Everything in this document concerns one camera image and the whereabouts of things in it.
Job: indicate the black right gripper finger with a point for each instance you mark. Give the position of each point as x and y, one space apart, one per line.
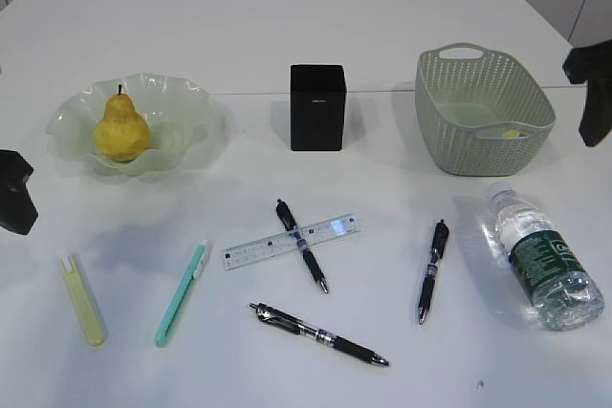
592 65

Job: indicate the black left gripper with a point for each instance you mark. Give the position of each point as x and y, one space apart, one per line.
18 213

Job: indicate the yellow waste paper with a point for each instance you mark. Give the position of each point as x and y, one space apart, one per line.
512 134

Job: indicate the yellow pear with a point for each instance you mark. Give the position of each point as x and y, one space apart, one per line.
122 134

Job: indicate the clear water bottle green label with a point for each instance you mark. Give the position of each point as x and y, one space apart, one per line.
564 296

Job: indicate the green woven plastic basket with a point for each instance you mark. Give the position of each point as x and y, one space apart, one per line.
465 97

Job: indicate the green wavy glass plate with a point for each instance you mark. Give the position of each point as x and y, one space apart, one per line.
176 110

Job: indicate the dark blue pen at right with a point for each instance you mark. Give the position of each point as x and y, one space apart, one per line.
436 253

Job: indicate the transparent plastic ruler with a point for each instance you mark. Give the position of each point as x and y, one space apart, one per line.
313 235

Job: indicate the black pen on ruler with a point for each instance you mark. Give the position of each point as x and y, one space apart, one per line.
286 217

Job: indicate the black pen at front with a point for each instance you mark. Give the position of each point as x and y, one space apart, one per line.
290 324

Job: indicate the black square pen holder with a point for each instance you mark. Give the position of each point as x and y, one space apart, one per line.
317 107

